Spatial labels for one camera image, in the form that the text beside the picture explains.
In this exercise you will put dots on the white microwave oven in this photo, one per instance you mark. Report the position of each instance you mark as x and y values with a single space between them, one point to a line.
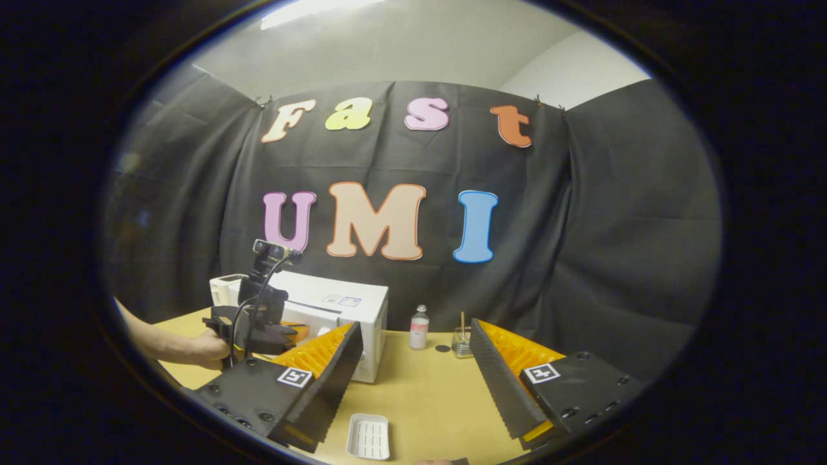
362 310

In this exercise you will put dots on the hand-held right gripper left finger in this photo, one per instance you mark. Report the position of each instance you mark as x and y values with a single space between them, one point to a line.
336 387

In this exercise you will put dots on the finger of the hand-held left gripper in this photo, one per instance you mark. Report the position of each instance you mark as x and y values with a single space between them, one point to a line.
298 330

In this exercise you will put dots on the clear glass beaker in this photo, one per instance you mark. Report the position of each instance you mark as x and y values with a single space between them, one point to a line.
461 345

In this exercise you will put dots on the white plastic tray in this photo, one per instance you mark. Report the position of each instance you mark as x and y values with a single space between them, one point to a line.
368 436

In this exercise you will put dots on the small pink label plastic bottle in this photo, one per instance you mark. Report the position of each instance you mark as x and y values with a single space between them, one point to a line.
419 332

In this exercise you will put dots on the small white toaster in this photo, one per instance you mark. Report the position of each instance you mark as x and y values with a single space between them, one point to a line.
223 290

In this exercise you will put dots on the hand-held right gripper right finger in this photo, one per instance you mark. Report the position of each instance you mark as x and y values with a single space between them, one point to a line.
501 387

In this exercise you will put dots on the black backdrop cloth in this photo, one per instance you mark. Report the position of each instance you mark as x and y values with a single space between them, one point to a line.
581 226

